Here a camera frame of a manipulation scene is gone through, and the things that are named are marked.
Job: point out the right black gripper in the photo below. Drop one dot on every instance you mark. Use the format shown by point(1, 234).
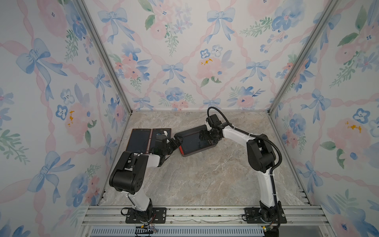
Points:
point(206, 134)

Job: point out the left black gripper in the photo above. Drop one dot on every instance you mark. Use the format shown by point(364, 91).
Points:
point(175, 145)

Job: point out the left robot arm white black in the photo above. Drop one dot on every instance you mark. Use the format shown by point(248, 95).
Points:
point(129, 172)

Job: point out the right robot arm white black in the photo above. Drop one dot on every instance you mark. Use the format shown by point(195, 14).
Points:
point(263, 157)

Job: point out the dark grey storage box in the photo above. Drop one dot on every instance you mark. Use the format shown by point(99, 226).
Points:
point(186, 133)

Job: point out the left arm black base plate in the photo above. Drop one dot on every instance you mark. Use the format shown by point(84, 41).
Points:
point(155, 215)

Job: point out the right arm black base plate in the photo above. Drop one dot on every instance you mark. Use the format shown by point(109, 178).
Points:
point(257, 215)

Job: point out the left aluminium corner post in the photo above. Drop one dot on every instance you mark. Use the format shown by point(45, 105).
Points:
point(89, 24)

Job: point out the aluminium corner post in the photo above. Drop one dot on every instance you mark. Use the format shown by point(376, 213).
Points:
point(89, 24)
point(324, 18)

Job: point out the grey slotted cable duct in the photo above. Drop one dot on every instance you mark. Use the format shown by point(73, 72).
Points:
point(177, 231)

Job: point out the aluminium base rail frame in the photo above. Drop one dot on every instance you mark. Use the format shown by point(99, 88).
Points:
point(302, 221)

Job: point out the right aluminium corner post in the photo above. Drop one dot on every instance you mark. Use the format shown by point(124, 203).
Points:
point(324, 18)

